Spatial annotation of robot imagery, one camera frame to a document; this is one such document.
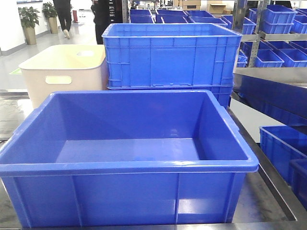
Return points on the large blue target bin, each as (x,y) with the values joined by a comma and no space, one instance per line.
(124,163)

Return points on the tall blue crate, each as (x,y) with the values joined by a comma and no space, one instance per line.
(172,56)

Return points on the beige plastic box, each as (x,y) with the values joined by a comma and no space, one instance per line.
(64,68)

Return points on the steel shelf rack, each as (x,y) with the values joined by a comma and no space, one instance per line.
(274,23)

